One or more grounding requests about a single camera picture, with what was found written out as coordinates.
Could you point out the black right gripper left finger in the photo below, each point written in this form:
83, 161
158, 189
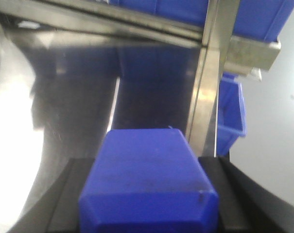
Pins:
57, 210

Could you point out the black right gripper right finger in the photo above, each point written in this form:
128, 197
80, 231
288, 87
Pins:
244, 205

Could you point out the blue bottle-shaped part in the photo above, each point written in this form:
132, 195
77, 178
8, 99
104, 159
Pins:
147, 181

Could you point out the blue bin lower shelf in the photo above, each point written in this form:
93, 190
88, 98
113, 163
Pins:
231, 123

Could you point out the blue plastic bin far right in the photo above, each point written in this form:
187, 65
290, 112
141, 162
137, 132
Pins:
262, 20

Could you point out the blue plastic bin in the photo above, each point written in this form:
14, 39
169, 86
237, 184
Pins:
186, 11
262, 20

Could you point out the blue plastic bin middle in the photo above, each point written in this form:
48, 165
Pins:
186, 11

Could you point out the stainless steel shelf frame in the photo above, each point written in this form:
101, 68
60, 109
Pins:
220, 50

